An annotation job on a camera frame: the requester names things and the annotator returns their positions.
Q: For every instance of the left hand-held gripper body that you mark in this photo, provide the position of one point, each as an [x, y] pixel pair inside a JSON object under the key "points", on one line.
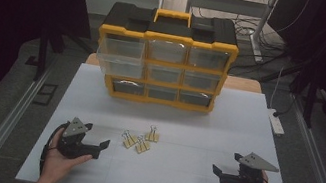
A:
{"points": [[72, 143]]}

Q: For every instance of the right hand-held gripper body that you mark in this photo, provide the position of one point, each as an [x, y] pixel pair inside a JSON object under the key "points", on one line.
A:
{"points": [[250, 178]]}

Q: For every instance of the clear plastic drawer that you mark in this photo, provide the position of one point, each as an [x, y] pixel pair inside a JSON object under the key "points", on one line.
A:
{"points": [[120, 63]]}

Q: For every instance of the yellow black drawer organizer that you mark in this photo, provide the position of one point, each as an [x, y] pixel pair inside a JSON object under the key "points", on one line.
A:
{"points": [[170, 29]]}

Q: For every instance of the person's left hand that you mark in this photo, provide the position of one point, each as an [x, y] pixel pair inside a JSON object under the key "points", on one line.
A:
{"points": [[55, 164]]}

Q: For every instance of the white power strip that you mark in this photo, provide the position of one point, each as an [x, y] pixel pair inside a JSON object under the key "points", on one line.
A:
{"points": [[277, 123]]}

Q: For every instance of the wooden table board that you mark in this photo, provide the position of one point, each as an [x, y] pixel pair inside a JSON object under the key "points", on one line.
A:
{"points": [[241, 84]]}

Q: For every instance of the grid of clear drawers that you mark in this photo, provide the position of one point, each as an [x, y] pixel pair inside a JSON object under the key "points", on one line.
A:
{"points": [[201, 81]]}

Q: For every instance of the black stand leg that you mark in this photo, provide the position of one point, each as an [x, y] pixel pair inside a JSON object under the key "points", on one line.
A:
{"points": [[42, 53], [310, 104]]}

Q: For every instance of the silver metal stand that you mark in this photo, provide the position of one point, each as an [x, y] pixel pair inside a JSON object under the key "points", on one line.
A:
{"points": [[262, 27]]}

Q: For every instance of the grey metal shelf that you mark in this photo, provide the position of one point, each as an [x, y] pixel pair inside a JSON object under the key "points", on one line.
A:
{"points": [[227, 4]]}

